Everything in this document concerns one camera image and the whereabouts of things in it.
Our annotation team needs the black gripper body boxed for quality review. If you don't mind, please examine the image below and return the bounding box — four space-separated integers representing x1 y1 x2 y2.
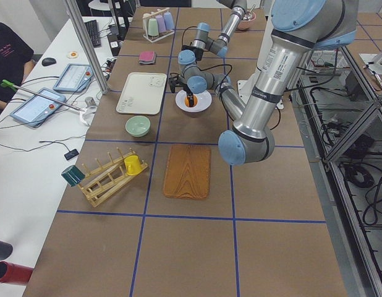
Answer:
183 86 193 95
192 46 204 61

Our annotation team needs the wooden peg drying rack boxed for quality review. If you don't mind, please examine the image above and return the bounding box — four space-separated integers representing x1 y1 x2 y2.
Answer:
77 147 148 207

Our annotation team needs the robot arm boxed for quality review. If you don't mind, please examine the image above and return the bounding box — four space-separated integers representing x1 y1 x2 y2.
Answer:
178 1 359 165
190 0 247 61

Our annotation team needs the white wire cup rack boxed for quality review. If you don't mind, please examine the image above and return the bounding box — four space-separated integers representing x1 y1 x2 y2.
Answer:
142 7 175 43

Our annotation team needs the white round plate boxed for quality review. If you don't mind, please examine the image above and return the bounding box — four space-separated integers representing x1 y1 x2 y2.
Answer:
176 90 212 113

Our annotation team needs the dark green cup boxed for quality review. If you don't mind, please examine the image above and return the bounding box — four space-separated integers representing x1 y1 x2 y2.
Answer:
61 165 85 187

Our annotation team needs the person in black shirt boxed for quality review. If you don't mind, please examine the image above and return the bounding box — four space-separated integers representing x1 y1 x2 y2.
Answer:
0 22 35 114

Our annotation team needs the green plastic cup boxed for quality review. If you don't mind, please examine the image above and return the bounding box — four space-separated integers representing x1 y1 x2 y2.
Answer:
148 18 159 39

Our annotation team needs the pink bowl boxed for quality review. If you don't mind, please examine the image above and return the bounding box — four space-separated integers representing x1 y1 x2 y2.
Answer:
237 11 257 30

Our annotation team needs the red cylinder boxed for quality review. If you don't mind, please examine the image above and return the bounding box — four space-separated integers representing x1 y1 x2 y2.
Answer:
0 261 33 285

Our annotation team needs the blue teach pendant far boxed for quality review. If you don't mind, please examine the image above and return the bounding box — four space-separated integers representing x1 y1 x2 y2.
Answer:
53 64 93 93

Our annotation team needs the black computer mouse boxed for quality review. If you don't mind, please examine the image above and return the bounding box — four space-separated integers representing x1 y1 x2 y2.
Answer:
41 58 57 67

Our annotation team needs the cream bear tray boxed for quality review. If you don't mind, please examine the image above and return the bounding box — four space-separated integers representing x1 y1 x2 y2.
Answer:
116 72 167 115

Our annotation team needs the blue plastic cup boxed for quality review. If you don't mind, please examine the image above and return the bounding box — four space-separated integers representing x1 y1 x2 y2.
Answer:
163 11 174 31

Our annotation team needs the aluminium frame post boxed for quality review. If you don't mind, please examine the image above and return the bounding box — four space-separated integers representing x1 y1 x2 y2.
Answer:
64 0 109 95

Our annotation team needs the wooden rack handle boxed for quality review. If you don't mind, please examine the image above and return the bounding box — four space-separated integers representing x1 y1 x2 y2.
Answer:
143 7 170 19

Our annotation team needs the wooden cutting board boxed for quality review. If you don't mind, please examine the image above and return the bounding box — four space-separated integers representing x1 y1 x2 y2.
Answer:
163 144 211 200

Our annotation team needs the purple plastic cup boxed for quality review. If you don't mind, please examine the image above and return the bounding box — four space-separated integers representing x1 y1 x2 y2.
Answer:
155 15 166 34

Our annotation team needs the black keyboard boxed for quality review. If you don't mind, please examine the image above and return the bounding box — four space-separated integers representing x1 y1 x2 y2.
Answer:
84 20 101 48

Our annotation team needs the pink cloth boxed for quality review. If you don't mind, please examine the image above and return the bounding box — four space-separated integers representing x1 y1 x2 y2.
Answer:
138 51 156 60

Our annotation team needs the grey cloth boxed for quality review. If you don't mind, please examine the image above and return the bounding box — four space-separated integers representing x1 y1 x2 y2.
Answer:
138 59 156 65

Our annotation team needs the blue teach pendant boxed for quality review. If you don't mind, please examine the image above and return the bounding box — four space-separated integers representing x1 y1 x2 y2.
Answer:
10 88 67 127
53 64 93 93

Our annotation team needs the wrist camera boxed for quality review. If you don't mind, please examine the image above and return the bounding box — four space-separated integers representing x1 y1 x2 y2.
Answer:
168 74 183 93
181 45 193 51

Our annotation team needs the orange fruit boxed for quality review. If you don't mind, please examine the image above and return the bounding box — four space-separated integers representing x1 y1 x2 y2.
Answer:
184 96 198 108

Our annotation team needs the blue teach pendant near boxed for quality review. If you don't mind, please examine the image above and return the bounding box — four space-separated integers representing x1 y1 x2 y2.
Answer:
10 88 67 127

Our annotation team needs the green bowl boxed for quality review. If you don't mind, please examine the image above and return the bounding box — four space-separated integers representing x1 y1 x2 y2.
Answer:
125 115 151 137

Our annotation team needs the yellow cup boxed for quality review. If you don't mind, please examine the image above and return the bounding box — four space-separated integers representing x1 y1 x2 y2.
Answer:
124 155 142 176

